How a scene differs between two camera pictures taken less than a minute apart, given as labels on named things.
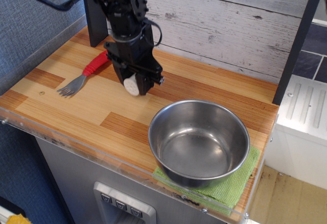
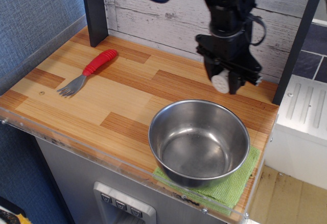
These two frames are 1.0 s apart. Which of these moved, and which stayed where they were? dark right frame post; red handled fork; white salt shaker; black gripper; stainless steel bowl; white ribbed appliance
Moved: black gripper; white salt shaker
Stayed: dark right frame post; red handled fork; white ribbed appliance; stainless steel bowl
